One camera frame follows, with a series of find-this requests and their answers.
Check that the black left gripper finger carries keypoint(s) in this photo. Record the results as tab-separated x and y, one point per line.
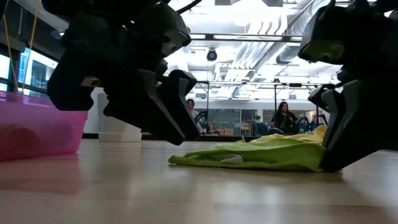
182	90
146	105

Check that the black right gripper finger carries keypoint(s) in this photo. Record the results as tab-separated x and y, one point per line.
318	96
360	124

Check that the yellow microfiber towel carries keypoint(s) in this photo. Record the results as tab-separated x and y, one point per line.
304	137

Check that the green microfiber towel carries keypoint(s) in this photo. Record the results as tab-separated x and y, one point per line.
273	154

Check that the pink tray mat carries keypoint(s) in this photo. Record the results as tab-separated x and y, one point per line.
34	133

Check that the person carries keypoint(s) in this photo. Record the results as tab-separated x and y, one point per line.
284	119
191	109

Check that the white hexagonal plant pot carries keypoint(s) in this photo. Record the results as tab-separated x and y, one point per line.
118	132

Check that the black metal rig frame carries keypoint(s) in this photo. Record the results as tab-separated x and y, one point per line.
207	102
275	99

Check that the black round ceiling camera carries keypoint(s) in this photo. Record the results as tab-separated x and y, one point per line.
212	55

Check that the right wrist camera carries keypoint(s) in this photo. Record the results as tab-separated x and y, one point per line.
323	34

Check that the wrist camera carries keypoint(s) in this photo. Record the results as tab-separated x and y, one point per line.
164	28
323	34

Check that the black aluminium table frame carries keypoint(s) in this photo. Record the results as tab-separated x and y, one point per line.
90	136

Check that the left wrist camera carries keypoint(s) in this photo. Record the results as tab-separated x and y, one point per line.
164	28

